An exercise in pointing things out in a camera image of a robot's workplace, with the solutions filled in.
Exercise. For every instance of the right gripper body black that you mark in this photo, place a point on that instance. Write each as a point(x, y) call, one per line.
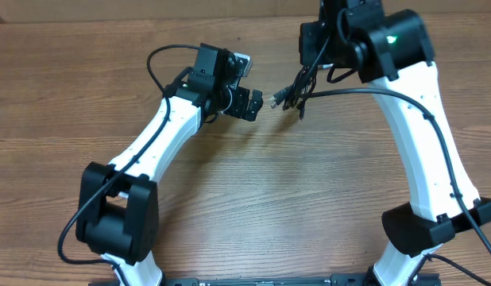
point(320, 48)

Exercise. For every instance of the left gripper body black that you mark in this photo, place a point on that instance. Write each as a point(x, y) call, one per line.
point(238, 102)

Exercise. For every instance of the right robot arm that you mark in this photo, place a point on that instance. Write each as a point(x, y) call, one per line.
point(394, 58)

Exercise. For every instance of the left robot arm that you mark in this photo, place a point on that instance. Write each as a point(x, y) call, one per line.
point(118, 211)

